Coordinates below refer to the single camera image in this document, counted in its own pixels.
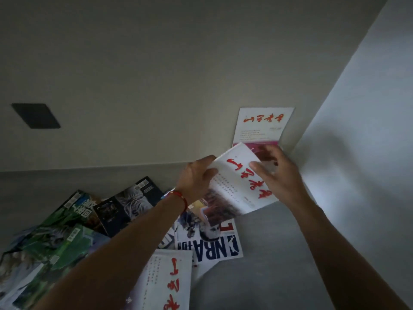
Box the person's left hand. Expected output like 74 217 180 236
174 155 219 208

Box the person's right hand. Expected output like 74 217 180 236
248 145 312 211

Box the white magazine brown picture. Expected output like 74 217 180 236
190 142 280 225

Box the white magazine pink picture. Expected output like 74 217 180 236
231 107 295 152

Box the white basketball magazine red numeral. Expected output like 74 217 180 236
174 205 244 265

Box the dark blue basketball magazine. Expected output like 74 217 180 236
92 176 176 249

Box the pile of assorted magazines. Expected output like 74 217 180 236
0 176 244 310

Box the person's left forearm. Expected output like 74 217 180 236
32 193 188 310

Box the person's right forearm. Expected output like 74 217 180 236
287 196 410 310

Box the red string bracelet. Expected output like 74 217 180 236
166 189 189 212

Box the grey wall socket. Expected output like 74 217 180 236
11 103 61 130

